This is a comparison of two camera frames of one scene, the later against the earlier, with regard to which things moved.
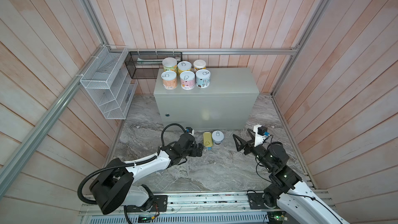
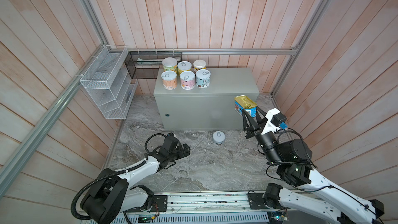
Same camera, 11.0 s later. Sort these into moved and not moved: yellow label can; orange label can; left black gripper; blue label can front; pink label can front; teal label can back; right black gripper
Moved: right black gripper; left black gripper
Not moved: orange label can; teal label can back; yellow label can; blue label can front; pink label can front
